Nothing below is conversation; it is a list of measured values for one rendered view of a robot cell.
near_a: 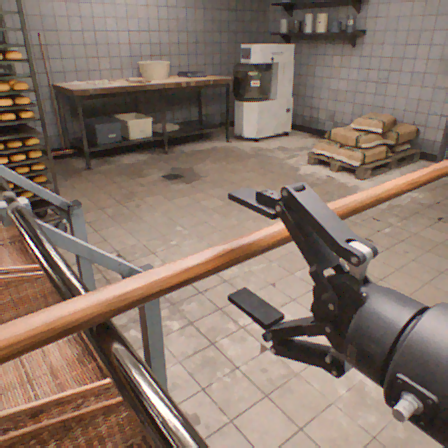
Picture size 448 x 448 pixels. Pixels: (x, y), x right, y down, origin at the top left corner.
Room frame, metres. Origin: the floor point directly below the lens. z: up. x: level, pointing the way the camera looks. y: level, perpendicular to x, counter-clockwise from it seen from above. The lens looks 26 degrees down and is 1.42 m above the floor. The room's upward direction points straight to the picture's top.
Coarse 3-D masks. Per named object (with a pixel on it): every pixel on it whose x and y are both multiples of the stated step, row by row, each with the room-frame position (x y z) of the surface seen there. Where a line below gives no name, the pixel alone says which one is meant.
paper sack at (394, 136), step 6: (408, 126) 4.66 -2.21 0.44; (414, 126) 4.69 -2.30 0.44; (384, 132) 4.53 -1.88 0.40; (390, 132) 4.49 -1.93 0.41; (396, 132) 4.46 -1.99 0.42; (402, 132) 4.49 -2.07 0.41; (408, 132) 4.56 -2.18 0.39; (414, 132) 4.65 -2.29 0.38; (420, 132) 4.73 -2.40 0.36; (384, 138) 4.49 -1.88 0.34; (390, 138) 4.44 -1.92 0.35; (396, 138) 4.43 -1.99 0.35; (402, 138) 4.50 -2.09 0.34; (408, 138) 4.57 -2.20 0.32
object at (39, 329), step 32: (384, 192) 0.56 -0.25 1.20; (192, 256) 0.35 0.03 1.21; (224, 256) 0.36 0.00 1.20; (256, 256) 0.39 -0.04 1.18; (128, 288) 0.30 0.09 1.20; (160, 288) 0.31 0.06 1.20; (32, 320) 0.25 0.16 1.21; (64, 320) 0.26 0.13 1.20; (96, 320) 0.27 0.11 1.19; (0, 352) 0.22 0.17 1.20
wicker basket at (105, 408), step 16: (112, 400) 0.55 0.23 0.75; (64, 416) 0.49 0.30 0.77; (80, 416) 0.51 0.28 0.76; (96, 416) 0.52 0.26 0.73; (112, 416) 0.54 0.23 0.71; (128, 416) 0.56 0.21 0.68; (16, 432) 0.45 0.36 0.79; (32, 432) 0.46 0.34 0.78; (48, 432) 0.47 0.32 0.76; (64, 432) 0.49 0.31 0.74; (80, 432) 0.50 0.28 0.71; (96, 432) 0.52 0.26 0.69; (112, 432) 0.54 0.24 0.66; (128, 432) 0.56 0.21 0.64
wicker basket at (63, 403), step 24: (24, 288) 0.99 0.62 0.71; (48, 288) 1.03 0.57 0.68; (0, 312) 0.94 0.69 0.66; (24, 312) 0.98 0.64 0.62; (72, 336) 0.91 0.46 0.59; (24, 360) 0.81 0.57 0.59; (48, 360) 0.81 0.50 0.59; (72, 360) 0.81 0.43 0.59; (96, 360) 0.81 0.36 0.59; (24, 384) 0.73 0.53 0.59; (48, 384) 0.73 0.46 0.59; (72, 384) 0.73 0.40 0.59; (96, 384) 0.58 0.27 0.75; (0, 408) 0.65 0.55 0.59; (24, 408) 0.50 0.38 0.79; (48, 408) 0.52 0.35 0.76; (72, 408) 0.55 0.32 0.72; (0, 432) 0.47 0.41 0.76
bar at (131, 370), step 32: (0, 192) 0.62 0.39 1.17; (32, 224) 0.49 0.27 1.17; (96, 256) 0.65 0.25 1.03; (64, 288) 0.34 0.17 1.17; (96, 288) 1.09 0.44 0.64; (160, 320) 0.71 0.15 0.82; (96, 352) 0.26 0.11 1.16; (128, 352) 0.25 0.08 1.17; (160, 352) 0.71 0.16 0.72; (128, 384) 0.22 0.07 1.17; (160, 384) 0.22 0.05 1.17; (160, 416) 0.18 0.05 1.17
